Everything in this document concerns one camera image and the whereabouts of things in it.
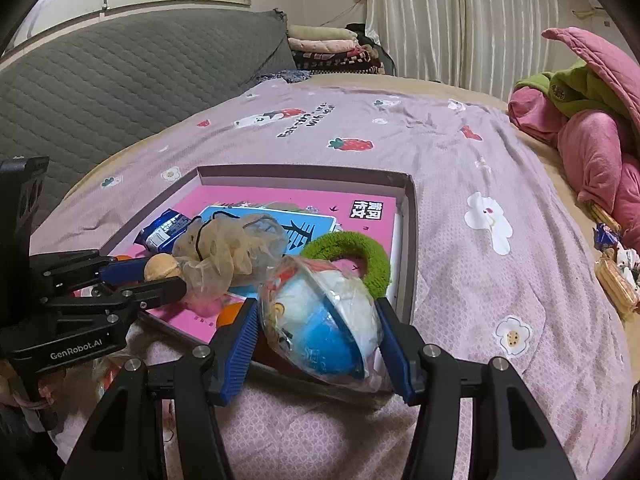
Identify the walnut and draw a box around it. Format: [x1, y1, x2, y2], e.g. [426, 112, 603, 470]
[143, 252, 181, 282]

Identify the grey cardboard box tray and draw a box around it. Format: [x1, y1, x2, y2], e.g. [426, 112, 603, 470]
[100, 165, 418, 410]

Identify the blue snack packet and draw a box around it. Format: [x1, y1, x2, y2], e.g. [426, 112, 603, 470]
[134, 209, 192, 255]

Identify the beige mesh bath puff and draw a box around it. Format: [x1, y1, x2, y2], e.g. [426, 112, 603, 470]
[172, 214, 288, 312]

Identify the grey quilted headboard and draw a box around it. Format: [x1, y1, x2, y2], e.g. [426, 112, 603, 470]
[1, 9, 295, 226]

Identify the snack pile on bed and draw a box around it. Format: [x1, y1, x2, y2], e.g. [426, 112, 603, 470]
[586, 200, 639, 322]

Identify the pink strawberry print bedsheet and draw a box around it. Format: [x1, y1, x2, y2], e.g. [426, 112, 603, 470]
[32, 80, 632, 479]

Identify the green garment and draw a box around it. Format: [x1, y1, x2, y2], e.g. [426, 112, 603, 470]
[514, 58, 630, 119]

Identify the toy egg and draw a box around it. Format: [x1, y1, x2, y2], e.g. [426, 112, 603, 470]
[259, 256, 383, 393]
[92, 353, 127, 399]

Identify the green fuzzy hair ring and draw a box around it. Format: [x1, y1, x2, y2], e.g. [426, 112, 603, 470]
[299, 231, 393, 298]

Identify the person's left hand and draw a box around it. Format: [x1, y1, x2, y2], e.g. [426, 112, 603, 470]
[1, 360, 66, 410]

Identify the stack of folded blankets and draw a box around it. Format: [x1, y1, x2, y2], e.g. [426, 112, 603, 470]
[288, 24, 396, 76]

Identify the pink quilted duvet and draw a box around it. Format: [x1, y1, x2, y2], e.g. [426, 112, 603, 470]
[508, 27, 639, 249]

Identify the white striped curtain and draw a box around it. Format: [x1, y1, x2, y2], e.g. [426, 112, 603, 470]
[366, 0, 559, 100]

